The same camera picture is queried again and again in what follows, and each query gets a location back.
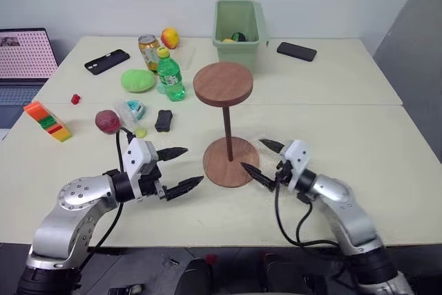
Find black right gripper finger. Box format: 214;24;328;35
240;162;278;192
258;138;287;154

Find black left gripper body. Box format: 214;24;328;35
139;160;170;203

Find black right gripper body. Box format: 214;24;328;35
274;158;294;189

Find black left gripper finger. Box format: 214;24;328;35
156;146;189;164
164;175;205;203

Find round wooden base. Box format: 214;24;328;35
202;136;261;189

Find wooden pole with round disc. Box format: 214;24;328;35
192;61;255;162

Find small black bone-shaped object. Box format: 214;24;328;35
153;108;175;134

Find teal white small gadget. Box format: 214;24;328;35
125;99;147;119

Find dark red ball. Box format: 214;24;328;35
95;109;122;135

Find green soda bottle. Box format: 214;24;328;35
155;46;188;103

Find green plush ball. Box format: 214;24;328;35
120;68;157;94

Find dark rounded shape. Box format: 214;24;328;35
175;256;214;295

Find green plastic bin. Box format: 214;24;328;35
211;0;271;75

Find plain black smartphone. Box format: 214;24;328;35
276;41;318;64

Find gold drink can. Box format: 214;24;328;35
137;34;162;75

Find red yellow apple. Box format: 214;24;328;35
160;26;181;50

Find orange green toy block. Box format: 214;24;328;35
23;100;74;144

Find open laptop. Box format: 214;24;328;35
0;27;60;131

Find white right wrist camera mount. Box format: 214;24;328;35
278;140;312;191

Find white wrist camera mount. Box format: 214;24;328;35
123;137;157;203
278;140;312;191

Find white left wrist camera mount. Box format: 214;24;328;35
123;137;157;203

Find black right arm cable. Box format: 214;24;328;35
273;170;348;251

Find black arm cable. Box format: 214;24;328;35
273;170;348;251
77;128;136;272

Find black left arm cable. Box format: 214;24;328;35
77;128;136;272

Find black smartphone with camera lenses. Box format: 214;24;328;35
84;48;131;76

